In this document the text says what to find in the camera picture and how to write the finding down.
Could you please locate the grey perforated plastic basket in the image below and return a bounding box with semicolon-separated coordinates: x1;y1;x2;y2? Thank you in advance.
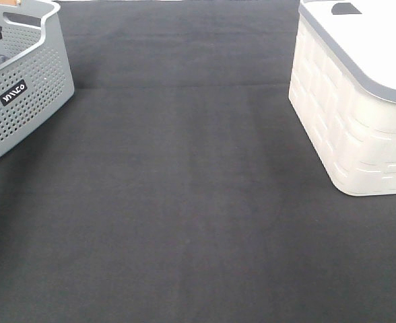
0;1;74;157

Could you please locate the black table cloth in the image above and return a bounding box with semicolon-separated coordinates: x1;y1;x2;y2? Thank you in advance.
0;1;396;322

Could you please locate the white lidded storage box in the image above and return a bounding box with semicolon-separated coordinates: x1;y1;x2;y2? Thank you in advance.
288;1;396;196

